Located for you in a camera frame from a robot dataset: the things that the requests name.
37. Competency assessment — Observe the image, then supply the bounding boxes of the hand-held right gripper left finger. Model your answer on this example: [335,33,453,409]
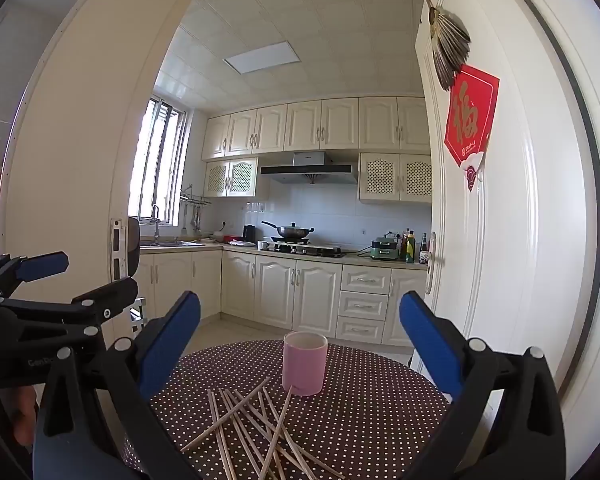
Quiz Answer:
[32,290,203,480]

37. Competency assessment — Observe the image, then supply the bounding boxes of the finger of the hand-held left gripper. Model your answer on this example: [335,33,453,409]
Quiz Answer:
[0,276,140,351]
[0,251,71,297]

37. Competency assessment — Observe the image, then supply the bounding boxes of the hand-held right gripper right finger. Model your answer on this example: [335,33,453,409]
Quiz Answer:
[399,290,568,480]

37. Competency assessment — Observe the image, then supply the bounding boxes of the pink cup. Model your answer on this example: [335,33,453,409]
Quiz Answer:
[282,331,328,397]

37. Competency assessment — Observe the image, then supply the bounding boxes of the bunch of wooden chopsticks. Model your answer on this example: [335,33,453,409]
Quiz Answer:
[180,377,347,480]

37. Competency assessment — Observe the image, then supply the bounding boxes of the person's left hand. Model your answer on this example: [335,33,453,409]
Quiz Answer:
[10,389,40,447]

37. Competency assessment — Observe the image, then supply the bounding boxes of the metal stand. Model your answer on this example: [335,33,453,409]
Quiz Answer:
[130,297,147,336]

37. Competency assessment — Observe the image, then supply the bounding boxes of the metal door strike plate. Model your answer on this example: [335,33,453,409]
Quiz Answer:
[111,217,123,281]

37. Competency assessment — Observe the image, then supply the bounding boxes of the white cabinet drawer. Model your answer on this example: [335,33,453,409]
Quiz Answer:
[336,316,386,343]
[339,291,389,321]
[341,266,392,295]

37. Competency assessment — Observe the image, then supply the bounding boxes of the round polka-dot table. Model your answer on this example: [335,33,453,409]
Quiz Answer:
[122,340,451,480]

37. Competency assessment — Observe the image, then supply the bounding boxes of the green electric cooker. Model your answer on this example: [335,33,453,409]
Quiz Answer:
[370,236,400,262]

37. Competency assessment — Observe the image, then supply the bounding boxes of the white lower kitchen cabinets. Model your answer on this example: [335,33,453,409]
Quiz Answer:
[139,247,431,348]

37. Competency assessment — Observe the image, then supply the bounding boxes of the white kitchen cabinets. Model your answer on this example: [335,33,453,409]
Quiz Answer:
[139,247,431,348]
[200,96,432,161]

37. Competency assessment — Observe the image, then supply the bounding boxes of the kitchen window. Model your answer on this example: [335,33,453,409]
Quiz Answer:
[128,96,188,226]

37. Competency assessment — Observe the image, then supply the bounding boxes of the gas stove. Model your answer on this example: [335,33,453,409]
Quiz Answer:
[271,241,348,259]

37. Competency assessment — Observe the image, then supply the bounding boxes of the metal wok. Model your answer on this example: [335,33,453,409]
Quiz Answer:
[261,220,316,241]

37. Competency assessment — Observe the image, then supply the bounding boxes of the white door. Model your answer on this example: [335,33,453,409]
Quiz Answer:
[414,0,600,480]

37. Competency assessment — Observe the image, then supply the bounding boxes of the white lattice door cabinet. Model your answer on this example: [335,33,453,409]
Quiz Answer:
[358,152,432,204]
[203,156,259,198]

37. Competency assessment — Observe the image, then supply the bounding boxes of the black range hood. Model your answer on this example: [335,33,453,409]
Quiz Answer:
[260,151,359,186]

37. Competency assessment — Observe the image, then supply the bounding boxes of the red paper door decoration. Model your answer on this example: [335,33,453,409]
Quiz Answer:
[443,64,501,193]

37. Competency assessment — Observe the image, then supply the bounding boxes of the white upper kitchen cabinets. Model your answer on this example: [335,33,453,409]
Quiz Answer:
[200,96,432,161]

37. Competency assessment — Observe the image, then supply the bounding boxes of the flat ceiling light panel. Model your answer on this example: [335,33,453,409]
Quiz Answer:
[223,40,301,75]

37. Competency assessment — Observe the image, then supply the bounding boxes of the woven hand fan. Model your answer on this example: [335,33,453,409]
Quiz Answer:
[426,5,472,92]

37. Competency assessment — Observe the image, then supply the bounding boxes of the metal door handle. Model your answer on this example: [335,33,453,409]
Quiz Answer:
[425,231,438,296]

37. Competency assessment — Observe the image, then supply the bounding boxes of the metal wall utensil rack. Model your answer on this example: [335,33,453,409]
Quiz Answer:
[179,185,212,207]

